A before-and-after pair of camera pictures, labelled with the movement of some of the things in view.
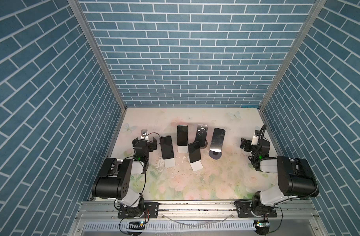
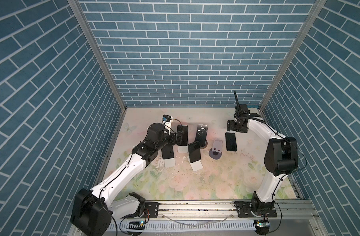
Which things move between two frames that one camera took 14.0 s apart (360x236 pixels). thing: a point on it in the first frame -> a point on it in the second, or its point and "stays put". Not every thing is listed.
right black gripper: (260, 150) -> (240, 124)
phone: (166, 146) stays put
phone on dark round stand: (201, 134) stays put
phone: (217, 140) -> (231, 143)
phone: (194, 151) stays put
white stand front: (196, 165) stays put
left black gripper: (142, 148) -> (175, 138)
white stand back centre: (182, 149) stays put
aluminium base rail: (294, 218) stays put
